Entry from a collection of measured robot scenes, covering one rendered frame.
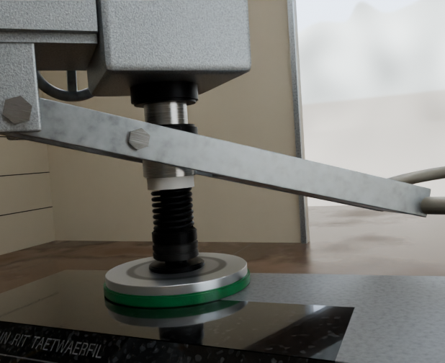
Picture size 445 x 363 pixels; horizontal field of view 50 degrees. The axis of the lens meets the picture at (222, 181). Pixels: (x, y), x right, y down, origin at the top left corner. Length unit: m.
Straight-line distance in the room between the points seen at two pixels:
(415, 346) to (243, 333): 0.17
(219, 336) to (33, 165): 6.66
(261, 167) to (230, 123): 5.11
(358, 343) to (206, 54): 0.39
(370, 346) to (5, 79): 0.49
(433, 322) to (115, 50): 0.47
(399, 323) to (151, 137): 0.38
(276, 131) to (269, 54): 0.89
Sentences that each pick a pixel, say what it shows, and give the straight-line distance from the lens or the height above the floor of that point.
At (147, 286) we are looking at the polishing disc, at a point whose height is 0.89.
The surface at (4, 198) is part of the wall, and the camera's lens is 6.76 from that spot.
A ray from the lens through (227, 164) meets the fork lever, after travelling 0.69.
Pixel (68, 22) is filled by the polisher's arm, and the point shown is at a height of 1.23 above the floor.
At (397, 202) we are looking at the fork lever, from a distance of 0.85.
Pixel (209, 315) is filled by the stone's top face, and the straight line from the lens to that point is 0.60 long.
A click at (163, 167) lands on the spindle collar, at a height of 1.05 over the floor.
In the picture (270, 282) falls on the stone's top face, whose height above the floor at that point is 0.87.
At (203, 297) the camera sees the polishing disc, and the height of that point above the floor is 0.87.
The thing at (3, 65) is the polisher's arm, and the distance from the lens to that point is 0.63.
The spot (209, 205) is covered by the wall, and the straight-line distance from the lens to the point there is 5.97.
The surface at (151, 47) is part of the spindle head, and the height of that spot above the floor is 1.20.
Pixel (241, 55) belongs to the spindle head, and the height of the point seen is 1.19.
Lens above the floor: 1.06
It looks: 3 degrees down
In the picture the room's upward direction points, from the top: 4 degrees counter-clockwise
